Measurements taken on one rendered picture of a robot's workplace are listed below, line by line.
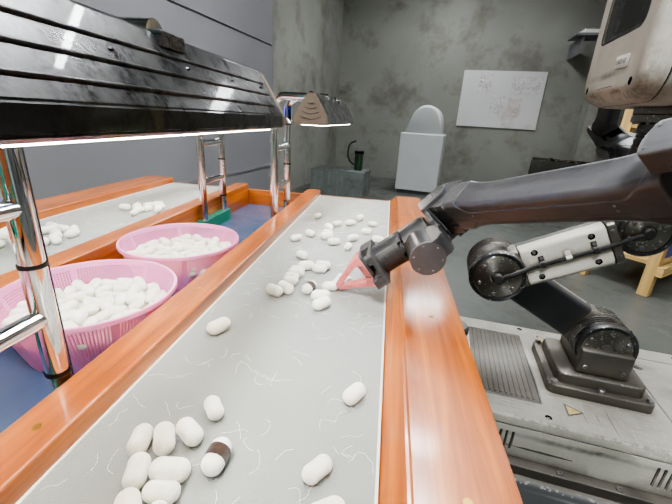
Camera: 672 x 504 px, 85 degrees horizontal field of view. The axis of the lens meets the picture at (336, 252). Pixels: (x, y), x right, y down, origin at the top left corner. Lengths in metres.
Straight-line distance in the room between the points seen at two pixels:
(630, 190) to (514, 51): 7.14
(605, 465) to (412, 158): 5.24
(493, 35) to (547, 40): 0.83
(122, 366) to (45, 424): 0.09
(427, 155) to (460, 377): 5.48
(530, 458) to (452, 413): 0.59
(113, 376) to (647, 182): 0.56
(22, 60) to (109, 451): 0.35
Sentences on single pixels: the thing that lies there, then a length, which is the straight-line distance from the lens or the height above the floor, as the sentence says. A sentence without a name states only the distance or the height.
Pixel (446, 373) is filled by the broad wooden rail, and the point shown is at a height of 0.76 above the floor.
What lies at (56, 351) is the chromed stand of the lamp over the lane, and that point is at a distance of 0.52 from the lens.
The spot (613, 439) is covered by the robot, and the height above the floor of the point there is 0.47.
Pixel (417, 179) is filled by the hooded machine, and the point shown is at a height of 0.24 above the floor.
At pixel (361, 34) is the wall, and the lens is 7.74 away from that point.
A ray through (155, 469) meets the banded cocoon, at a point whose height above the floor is 0.76.
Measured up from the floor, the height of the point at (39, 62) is 1.07.
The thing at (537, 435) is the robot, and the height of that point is 0.44.
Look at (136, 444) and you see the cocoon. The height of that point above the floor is 0.76.
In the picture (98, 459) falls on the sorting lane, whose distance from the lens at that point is 0.46.
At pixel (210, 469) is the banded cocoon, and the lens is 0.40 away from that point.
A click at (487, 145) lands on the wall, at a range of 7.42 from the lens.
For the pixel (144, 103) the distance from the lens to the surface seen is 0.27.
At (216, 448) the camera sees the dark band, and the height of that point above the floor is 0.76.
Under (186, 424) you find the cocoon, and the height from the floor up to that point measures 0.76.
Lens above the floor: 1.06
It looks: 20 degrees down
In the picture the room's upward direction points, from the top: 3 degrees clockwise
